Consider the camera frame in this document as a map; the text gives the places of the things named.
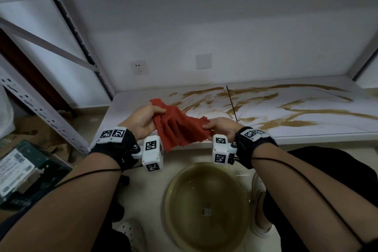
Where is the black wristband with markers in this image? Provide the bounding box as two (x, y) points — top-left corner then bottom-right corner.
(234, 126), (279, 170)
(88, 126), (141, 172)

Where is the person's left hand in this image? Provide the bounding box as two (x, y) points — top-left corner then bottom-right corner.
(118, 102), (167, 142)

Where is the blank white wall plate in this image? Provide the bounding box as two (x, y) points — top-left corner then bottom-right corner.
(195, 53), (213, 70)

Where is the black right wristband with markers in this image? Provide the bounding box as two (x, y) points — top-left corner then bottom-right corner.
(234, 126), (279, 170)

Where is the white curtain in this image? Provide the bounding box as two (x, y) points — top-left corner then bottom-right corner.
(0, 85), (15, 140)

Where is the yellow plastic basin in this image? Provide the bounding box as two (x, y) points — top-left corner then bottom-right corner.
(164, 162), (251, 252)

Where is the pile of cardboard boxes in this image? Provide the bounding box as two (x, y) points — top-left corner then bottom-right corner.
(0, 113), (86, 167)

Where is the person's right hand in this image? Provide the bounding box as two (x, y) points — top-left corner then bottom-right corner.
(202, 117), (246, 143)

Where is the red cleaning cloth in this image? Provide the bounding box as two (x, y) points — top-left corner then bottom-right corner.
(150, 98), (212, 152)

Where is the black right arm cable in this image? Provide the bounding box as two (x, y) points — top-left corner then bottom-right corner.
(233, 157), (365, 246)

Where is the white metal shelf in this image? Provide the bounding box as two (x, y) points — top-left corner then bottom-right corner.
(0, 0), (378, 156)

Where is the person's left forearm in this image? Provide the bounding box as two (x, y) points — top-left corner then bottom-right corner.
(0, 153), (122, 252)

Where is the white wall socket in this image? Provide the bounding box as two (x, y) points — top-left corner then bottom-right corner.
(130, 59), (150, 76)

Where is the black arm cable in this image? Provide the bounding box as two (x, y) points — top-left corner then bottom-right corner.
(53, 165), (144, 190)
(233, 157), (365, 246)

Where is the dark green labelled box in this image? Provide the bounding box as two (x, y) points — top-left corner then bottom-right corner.
(0, 139), (73, 211)

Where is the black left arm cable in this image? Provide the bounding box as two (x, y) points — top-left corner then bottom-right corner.
(53, 165), (144, 190)

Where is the person's right forearm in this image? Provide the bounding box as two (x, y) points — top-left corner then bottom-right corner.
(251, 142), (378, 252)

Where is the black left wristband with markers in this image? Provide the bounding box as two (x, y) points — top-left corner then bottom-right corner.
(88, 126), (141, 172)

